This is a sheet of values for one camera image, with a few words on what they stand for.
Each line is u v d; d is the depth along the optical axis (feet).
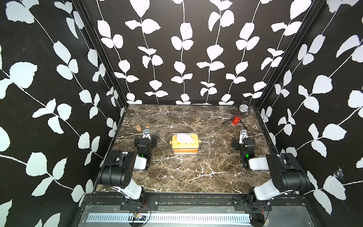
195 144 2.89
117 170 1.56
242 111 2.85
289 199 2.52
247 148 2.35
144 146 2.35
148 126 3.42
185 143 2.89
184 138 2.85
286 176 1.48
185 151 2.91
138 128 3.40
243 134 2.64
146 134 2.60
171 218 2.30
